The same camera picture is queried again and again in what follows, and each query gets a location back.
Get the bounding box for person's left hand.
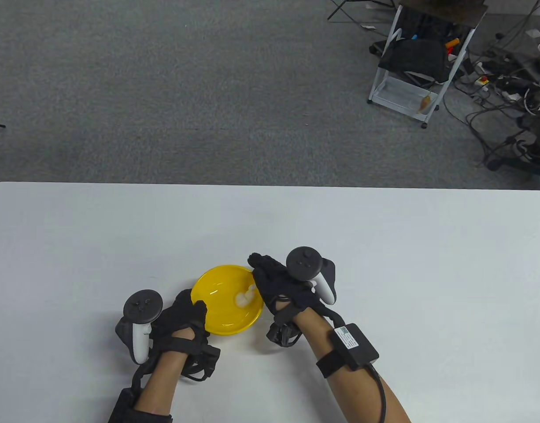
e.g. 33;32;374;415
150;289;209;354

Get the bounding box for person's right hand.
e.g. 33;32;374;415
247;252;325;321

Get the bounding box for yellow bowl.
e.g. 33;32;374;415
191;264;265;336

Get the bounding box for dark grey right hand controller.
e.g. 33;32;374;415
286;247;337;306

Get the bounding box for dark grey hand controller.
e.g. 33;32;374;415
115;289;163;365
286;247;337;306

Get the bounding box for dark grey left hand controller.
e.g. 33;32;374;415
115;289;163;365

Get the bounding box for white rolling shelf cart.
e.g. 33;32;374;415
368;0;488;129

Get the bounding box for black bag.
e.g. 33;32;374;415
378;39;451;84

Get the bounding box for black wheeled equipment base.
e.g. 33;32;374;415
484;101;540;179

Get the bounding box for black tripod legs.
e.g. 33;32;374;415
327;0;398;22

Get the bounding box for black sensor cable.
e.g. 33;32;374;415
367;364;388;423

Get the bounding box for tangle of floor cables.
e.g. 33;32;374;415
442;0;540;172

